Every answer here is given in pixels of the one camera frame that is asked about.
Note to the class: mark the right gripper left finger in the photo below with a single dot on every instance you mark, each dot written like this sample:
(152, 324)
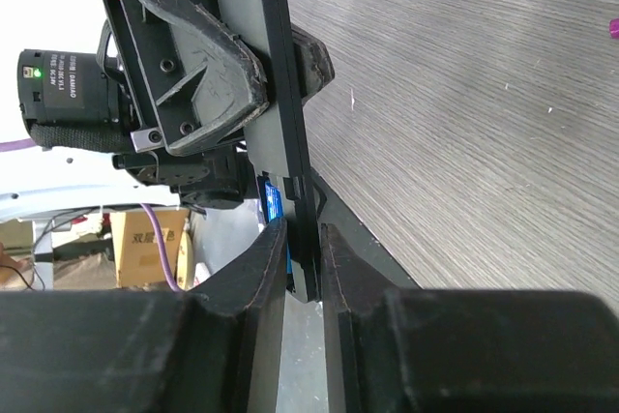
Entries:
(233, 358)

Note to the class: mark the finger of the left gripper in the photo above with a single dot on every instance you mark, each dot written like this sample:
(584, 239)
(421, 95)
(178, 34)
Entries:
(315, 68)

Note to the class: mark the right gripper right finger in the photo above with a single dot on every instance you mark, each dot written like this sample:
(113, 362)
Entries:
(362, 366)

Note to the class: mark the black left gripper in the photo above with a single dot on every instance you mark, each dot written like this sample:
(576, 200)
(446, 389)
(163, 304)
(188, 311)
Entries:
(192, 80)

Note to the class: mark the black remote control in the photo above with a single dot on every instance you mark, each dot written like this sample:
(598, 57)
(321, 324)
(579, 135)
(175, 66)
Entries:
(277, 139)

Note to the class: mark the blue battery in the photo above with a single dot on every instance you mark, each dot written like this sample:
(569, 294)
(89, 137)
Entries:
(270, 207)

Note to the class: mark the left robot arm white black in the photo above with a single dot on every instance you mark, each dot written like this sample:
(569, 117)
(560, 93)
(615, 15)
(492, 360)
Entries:
(84, 101)

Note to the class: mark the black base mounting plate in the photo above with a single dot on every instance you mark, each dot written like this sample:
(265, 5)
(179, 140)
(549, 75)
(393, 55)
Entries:
(330, 208)

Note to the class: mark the cardboard box in background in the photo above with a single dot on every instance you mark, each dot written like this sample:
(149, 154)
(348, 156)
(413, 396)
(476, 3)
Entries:
(135, 247)

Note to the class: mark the purple pink battery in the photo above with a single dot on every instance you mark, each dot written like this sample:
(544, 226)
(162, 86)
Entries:
(614, 28)

